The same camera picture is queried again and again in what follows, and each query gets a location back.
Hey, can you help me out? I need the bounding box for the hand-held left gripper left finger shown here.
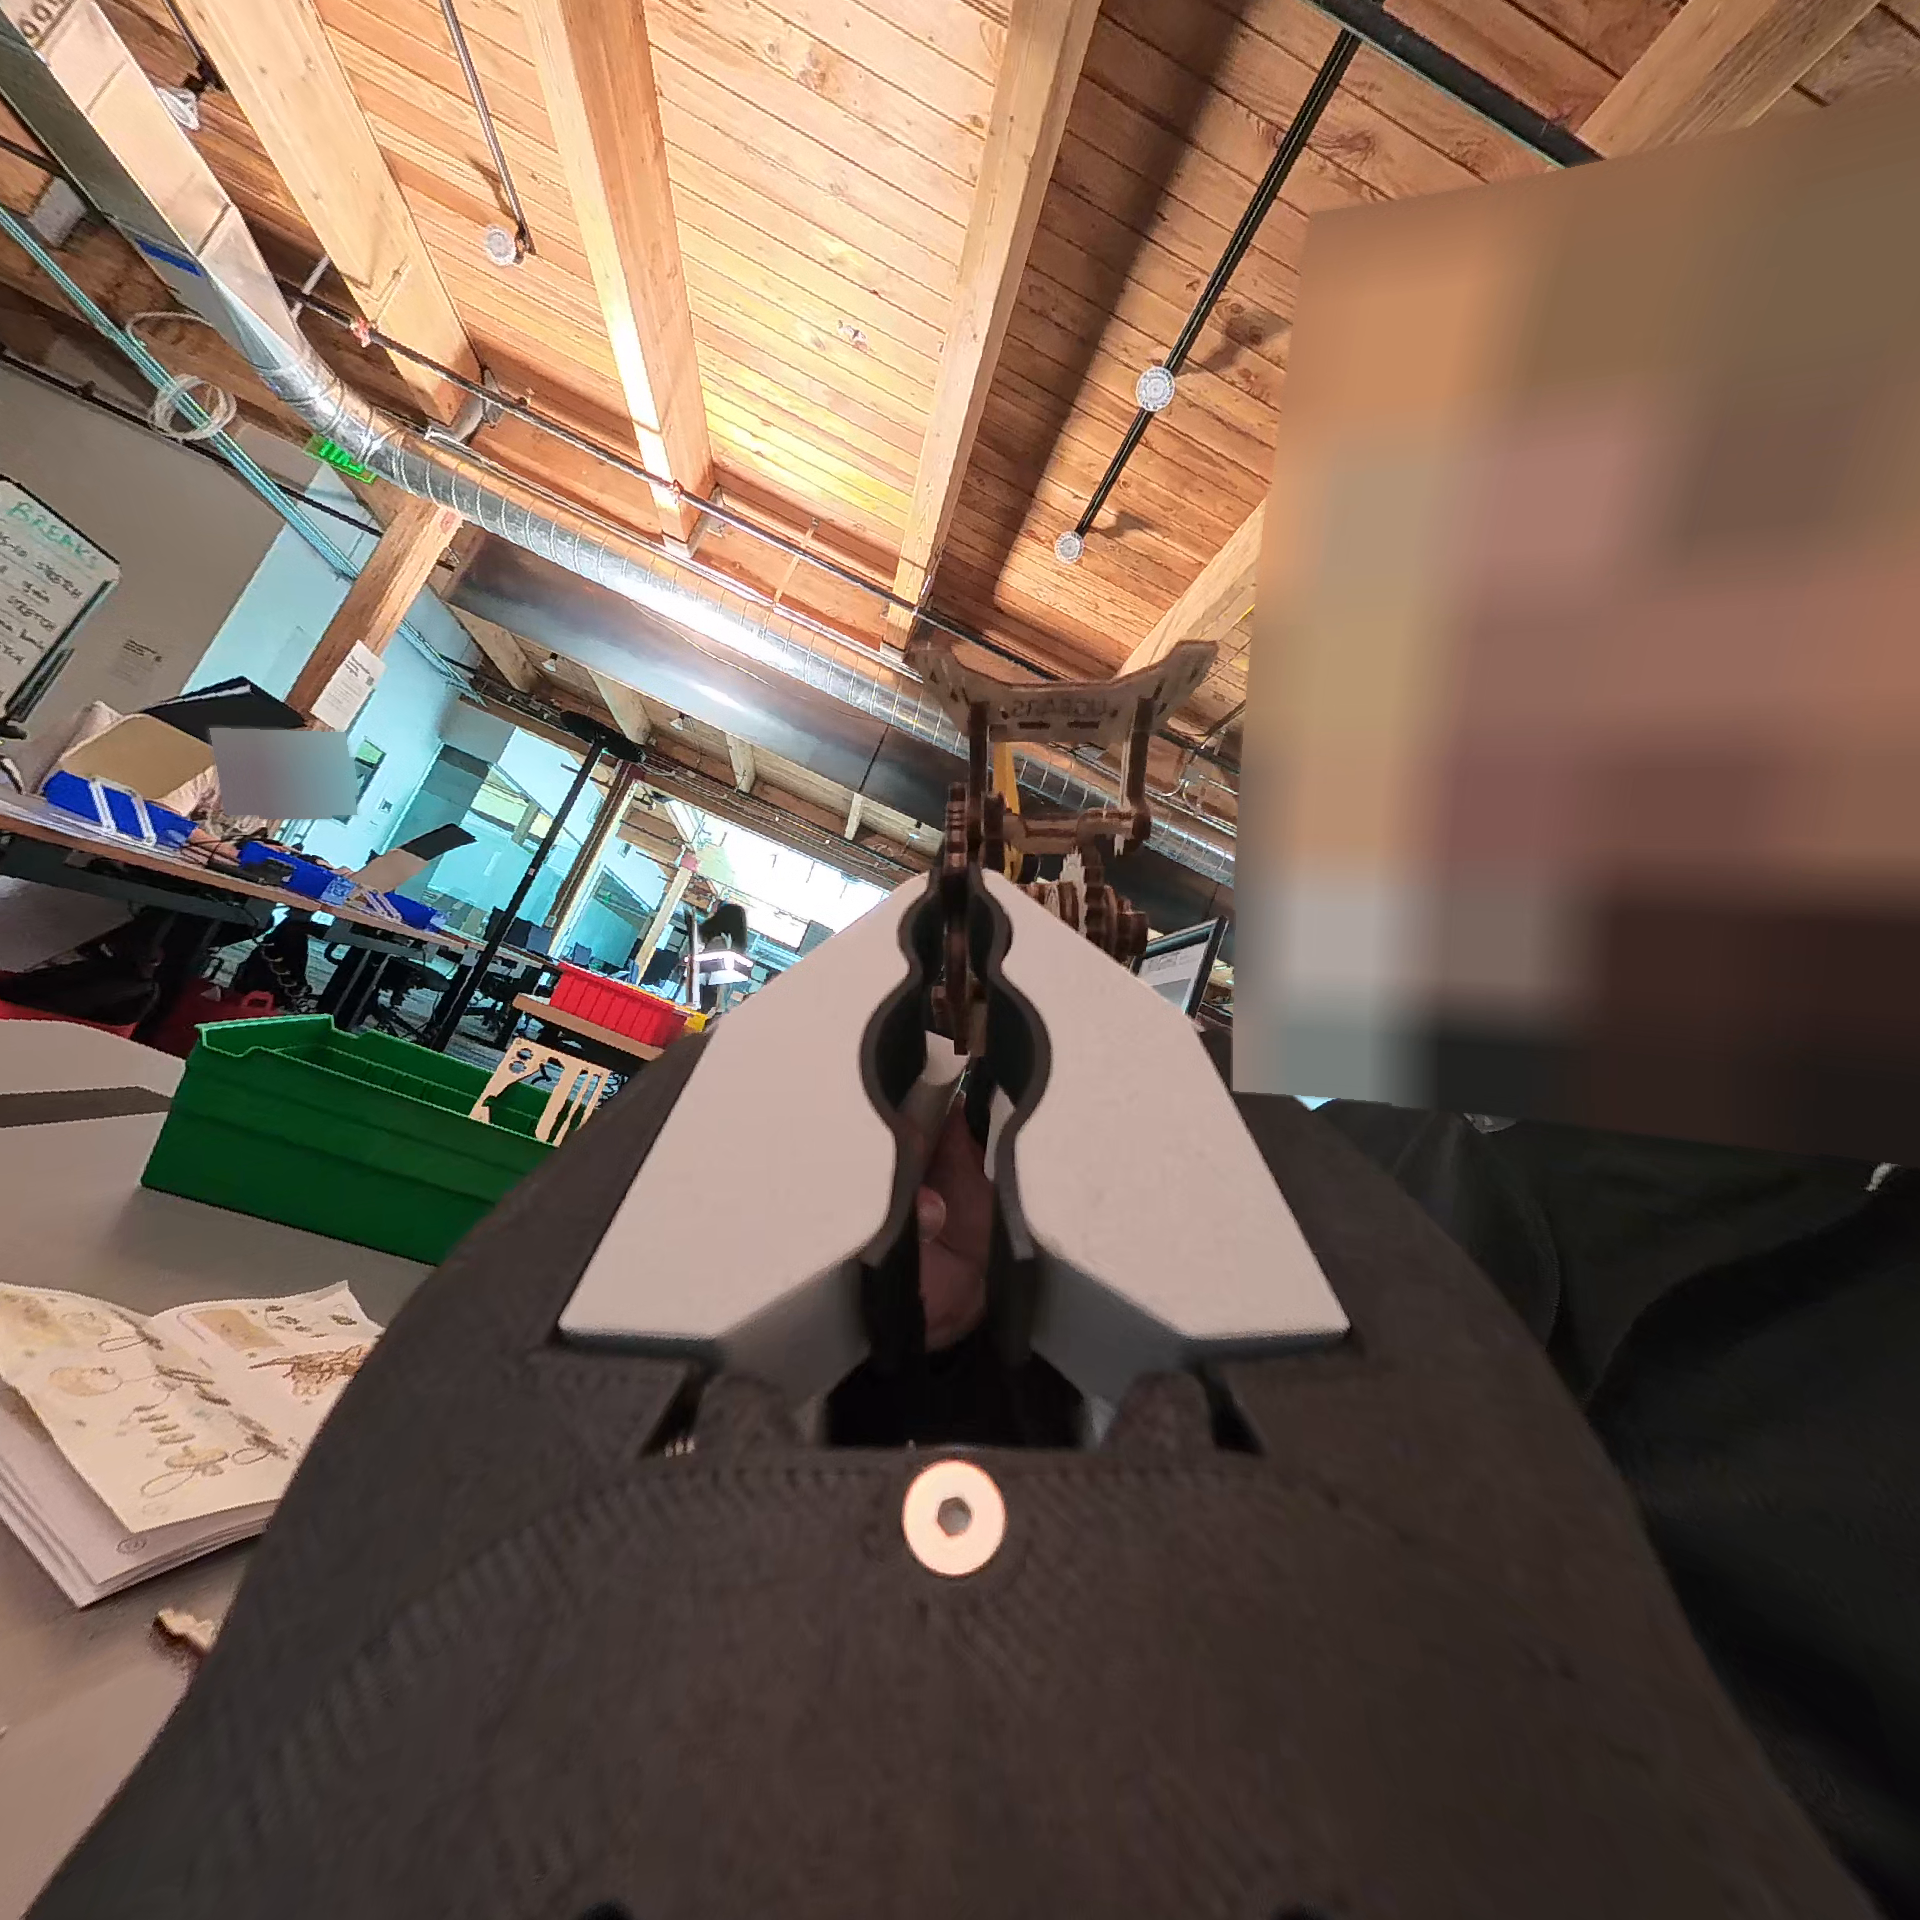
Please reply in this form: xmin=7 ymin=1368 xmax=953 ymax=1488
xmin=554 ymin=867 xmax=962 ymax=1449

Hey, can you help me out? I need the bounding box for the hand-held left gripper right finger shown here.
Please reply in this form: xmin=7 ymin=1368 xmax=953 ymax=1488
xmin=966 ymin=867 xmax=1352 ymax=1420

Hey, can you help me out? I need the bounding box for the wooden buggy model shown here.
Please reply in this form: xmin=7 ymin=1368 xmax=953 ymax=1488
xmin=907 ymin=638 xmax=1221 ymax=1056

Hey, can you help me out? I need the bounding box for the plywood parts sheet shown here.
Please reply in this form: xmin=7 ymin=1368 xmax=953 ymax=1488
xmin=467 ymin=1039 xmax=613 ymax=1152

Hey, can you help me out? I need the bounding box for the person's right hand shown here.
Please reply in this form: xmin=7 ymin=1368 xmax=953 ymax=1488
xmin=918 ymin=1115 xmax=1001 ymax=1353

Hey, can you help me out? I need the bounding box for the red bin on desk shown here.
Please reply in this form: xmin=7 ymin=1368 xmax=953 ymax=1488
xmin=548 ymin=963 xmax=692 ymax=1050

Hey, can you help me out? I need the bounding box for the black framed monitor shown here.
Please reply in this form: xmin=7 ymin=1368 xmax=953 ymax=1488
xmin=1134 ymin=917 xmax=1236 ymax=1026

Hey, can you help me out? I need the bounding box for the green plastic bin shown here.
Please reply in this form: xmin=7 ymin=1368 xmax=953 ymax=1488
xmin=140 ymin=1015 xmax=565 ymax=1267

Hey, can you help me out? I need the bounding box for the person's body in black clothing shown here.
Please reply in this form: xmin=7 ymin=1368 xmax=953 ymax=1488
xmin=1304 ymin=1097 xmax=1920 ymax=1920

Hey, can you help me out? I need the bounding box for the open instruction booklet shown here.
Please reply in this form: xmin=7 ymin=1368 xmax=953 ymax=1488
xmin=0 ymin=1279 xmax=385 ymax=1608

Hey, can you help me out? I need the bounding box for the long desk with bins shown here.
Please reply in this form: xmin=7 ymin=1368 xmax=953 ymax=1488
xmin=0 ymin=795 xmax=504 ymax=1047

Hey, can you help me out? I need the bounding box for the beige board stand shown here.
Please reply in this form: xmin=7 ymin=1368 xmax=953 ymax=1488
xmin=66 ymin=712 xmax=215 ymax=801

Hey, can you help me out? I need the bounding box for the handwritten whiteboard sign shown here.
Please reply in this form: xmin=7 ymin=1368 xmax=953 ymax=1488
xmin=0 ymin=476 xmax=123 ymax=727

